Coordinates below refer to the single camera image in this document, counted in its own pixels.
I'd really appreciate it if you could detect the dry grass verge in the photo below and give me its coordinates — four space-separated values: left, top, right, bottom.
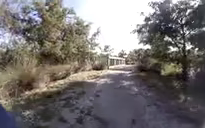
134 61 205 111
0 61 106 113

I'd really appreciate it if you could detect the low pale building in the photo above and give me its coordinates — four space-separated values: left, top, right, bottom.
106 54 127 70

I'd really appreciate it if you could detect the row of green trees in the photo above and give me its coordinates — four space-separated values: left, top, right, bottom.
0 0 104 72

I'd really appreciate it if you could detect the group of trees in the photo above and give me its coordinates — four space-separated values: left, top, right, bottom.
124 0 205 82

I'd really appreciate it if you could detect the pale dirt path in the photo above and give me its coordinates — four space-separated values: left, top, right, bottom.
9 64 205 128

